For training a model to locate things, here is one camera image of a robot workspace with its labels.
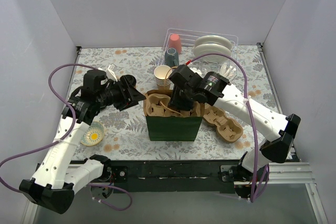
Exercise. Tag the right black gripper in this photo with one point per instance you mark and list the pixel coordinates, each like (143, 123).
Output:
(182, 98)

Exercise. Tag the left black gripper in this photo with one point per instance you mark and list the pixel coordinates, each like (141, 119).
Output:
(125, 93)

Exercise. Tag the green paper bag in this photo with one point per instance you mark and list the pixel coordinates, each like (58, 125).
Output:
(176, 128)

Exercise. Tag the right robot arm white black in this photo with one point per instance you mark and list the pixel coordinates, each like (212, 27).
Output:
(279, 130)

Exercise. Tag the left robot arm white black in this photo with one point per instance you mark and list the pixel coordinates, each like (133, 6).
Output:
(51, 186)

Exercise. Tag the stack of brown paper cups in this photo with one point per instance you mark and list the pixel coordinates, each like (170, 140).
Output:
(161, 75)

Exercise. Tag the dark teal mug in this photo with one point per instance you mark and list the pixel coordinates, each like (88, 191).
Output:
(171, 58)

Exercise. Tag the front white plate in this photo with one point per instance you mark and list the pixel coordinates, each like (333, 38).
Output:
(211, 49)

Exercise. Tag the white plate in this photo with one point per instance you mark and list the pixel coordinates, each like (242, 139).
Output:
(214, 39)
(211, 49)

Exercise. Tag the brown cardboard cup carrier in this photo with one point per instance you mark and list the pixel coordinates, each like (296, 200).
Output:
(228, 129)

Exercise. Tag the floral table mat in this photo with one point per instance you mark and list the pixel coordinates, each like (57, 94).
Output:
(126, 135)

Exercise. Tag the pink cup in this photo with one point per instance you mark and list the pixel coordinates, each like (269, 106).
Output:
(175, 42)

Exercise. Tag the patterned small bowl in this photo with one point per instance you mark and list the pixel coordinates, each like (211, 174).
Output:
(94, 134)

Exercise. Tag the rear white plate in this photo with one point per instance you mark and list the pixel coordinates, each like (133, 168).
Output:
(214, 39)

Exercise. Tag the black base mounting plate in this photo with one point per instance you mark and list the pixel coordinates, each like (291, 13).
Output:
(178, 175)

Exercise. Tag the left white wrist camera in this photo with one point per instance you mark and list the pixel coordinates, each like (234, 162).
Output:
(110, 73)

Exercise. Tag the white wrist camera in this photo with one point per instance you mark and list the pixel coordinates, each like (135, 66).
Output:
(110, 73)
(197, 71)

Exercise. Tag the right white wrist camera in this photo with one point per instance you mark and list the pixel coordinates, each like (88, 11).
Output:
(197, 71)

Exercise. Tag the white wire dish rack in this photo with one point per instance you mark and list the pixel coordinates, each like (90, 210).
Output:
(188, 38)

